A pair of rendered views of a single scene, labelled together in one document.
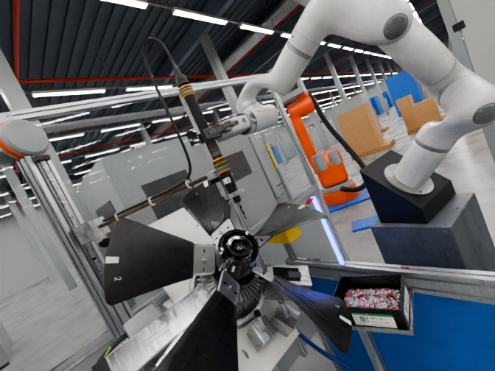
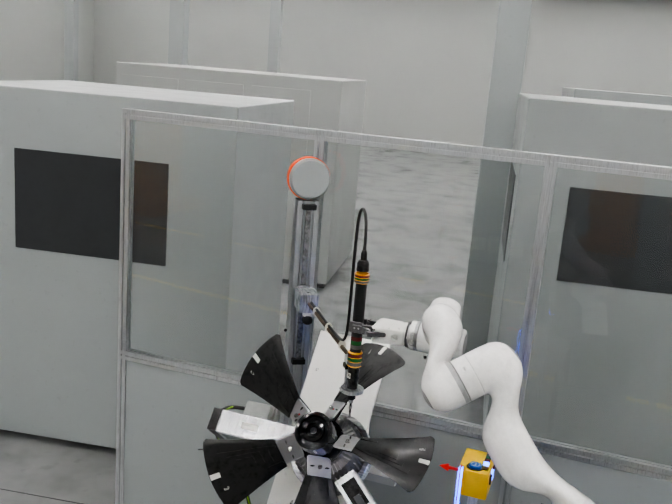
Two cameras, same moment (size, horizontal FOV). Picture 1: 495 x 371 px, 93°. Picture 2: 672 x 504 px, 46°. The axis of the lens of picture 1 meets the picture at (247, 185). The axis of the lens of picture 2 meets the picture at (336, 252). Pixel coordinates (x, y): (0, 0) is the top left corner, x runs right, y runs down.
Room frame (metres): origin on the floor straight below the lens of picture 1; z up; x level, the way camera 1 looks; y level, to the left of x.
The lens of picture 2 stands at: (-0.57, -1.73, 2.29)
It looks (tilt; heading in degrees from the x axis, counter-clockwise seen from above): 13 degrees down; 55
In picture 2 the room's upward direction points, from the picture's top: 5 degrees clockwise
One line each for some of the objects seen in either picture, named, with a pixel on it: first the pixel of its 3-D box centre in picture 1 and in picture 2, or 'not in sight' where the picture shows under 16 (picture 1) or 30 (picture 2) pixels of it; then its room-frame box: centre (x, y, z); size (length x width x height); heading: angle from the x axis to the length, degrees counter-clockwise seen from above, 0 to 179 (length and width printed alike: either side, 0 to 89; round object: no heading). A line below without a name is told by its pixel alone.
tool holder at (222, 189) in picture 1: (225, 182); (352, 374); (0.76, 0.06, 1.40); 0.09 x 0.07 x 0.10; 72
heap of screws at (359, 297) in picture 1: (372, 303); not in sight; (0.74, -0.21, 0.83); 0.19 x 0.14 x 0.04; 51
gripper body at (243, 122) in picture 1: (232, 126); (393, 331); (0.82, -0.04, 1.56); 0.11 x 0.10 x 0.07; 127
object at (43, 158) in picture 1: (77, 226); (303, 285); (0.97, 0.69, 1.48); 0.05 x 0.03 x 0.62; 162
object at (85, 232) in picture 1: (90, 230); (306, 299); (0.95, 0.64, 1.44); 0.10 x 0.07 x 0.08; 72
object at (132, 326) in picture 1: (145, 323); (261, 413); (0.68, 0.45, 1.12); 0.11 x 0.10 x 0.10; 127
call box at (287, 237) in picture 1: (282, 232); (475, 475); (1.21, -0.06, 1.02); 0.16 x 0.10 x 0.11; 37
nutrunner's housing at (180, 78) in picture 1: (207, 136); (357, 326); (0.75, 0.05, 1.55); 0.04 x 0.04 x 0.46
